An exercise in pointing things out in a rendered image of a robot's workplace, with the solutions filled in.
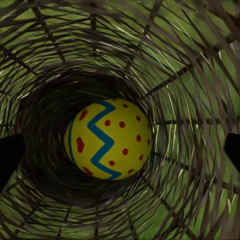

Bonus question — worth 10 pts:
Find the wicker basket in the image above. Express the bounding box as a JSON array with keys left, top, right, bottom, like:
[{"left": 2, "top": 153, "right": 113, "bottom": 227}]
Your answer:
[{"left": 0, "top": 0, "right": 240, "bottom": 240}]

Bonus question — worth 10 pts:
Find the easter egg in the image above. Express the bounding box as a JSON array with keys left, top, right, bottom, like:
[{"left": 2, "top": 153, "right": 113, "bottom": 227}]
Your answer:
[{"left": 63, "top": 97, "right": 152, "bottom": 181}]

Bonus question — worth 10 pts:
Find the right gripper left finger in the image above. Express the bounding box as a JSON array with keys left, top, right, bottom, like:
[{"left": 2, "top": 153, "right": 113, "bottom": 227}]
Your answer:
[{"left": 0, "top": 133, "right": 27, "bottom": 193}]

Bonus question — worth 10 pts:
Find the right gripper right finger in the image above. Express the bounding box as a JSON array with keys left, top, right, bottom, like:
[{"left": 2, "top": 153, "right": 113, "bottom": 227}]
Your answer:
[{"left": 224, "top": 132, "right": 240, "bottom": 173}]

